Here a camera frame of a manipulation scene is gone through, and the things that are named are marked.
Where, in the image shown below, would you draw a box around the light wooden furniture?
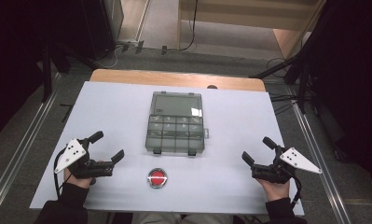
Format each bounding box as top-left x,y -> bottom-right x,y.
176,0 -> 327,50

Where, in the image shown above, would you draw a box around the white floor cable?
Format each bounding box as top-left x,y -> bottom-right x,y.
94,45 -> 120,70

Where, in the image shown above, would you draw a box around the metal floor rail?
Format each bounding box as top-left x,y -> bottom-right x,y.
289,102 -> 353,224
0,73 -> 63,214

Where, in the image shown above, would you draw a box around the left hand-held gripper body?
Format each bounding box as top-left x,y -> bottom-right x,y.
54,137 -> 117,180

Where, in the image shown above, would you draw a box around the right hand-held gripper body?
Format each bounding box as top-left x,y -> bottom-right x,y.
250,146 -> 324,185

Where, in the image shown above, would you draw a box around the person's right hand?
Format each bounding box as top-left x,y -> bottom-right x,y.
255,177 -> 291,203

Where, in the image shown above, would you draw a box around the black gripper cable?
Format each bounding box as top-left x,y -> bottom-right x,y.
289,173 -> 303,210
52,148 -> 74,200

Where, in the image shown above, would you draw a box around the black floor cables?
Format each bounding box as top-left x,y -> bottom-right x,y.
266,57 -> 300,116

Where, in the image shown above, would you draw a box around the clear grey compartment storage box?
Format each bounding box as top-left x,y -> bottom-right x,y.
145,91 -> 211,157

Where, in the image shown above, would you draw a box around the red round button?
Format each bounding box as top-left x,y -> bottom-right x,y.
146,167 -> 169,190

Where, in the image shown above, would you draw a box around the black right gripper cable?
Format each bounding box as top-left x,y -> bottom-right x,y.
289,173 -> 303,210

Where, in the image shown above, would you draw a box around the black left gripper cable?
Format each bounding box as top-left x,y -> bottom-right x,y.
52,148 -> 74,200

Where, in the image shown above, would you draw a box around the black hanging cable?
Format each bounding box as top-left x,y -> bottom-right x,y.
173,0 -> 200,53

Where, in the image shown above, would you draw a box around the black cabinet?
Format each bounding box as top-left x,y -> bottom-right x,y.
79,0 -> 125,61

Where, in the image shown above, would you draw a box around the black metal stand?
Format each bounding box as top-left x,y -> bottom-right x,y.
40,43 -> 98,105
249,0 -> 340,115

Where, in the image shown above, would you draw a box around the person's left hand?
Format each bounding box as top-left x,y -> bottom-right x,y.
63,160 -> 104,189

